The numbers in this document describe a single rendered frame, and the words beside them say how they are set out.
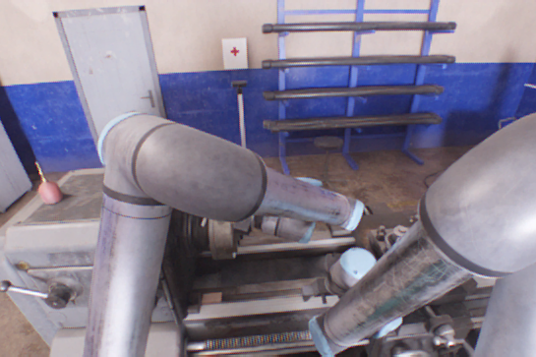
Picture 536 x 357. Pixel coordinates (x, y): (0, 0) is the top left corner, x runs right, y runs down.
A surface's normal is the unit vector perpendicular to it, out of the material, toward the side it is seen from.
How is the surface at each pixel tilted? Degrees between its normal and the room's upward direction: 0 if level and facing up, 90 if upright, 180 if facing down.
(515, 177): 50
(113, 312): 73
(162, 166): 62
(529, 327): 88
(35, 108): 90
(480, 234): 78
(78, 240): 45
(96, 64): 90
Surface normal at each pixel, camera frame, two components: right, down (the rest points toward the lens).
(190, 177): 0.12, 0.17
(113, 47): 0.09, 0.49
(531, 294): -0.88, 0.25
